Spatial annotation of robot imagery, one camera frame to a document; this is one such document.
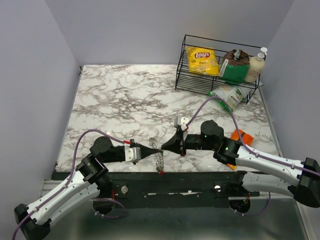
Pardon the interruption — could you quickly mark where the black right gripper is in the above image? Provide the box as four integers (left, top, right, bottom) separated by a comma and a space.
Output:
161, 128, 216, 156

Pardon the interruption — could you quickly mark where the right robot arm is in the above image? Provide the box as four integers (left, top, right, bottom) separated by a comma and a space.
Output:
161, 120, 320, 208

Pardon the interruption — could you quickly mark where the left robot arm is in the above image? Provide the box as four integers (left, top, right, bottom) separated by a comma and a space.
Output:
14, 134, 160, 240

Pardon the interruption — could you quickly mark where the orange razor blade box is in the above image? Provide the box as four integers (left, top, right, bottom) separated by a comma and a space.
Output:
226, 128, 255, 171

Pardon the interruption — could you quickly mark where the green white snack bag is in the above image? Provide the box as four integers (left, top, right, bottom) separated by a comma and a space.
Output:
208, 83, 250, 112

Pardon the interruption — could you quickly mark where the yellow Lays chips bag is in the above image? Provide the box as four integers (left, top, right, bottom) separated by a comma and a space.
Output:
185, 46, 220, 76

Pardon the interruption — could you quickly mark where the green brown coffee bag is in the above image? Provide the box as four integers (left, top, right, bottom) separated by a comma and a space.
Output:
219, 49, 250, 84

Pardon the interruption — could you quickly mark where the cream lotion pump bottle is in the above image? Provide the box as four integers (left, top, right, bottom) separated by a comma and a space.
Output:
244, 47, 268, 83

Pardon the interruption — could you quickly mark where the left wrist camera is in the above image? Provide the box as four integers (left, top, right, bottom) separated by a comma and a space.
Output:
124, 146, 142, 162

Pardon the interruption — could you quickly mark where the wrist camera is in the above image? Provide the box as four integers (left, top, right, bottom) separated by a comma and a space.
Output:
124, 146, 142, 162
173, 116, 189, 131

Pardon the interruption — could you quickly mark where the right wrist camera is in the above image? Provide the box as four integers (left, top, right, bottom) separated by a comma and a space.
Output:
173, 116, 189, 131

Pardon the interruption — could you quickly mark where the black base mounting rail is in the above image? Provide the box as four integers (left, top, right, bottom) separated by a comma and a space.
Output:
51, 169, 262, 210

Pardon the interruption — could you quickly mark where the black wire rack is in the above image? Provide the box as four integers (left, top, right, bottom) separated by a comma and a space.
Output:
174, 34, 262, 105

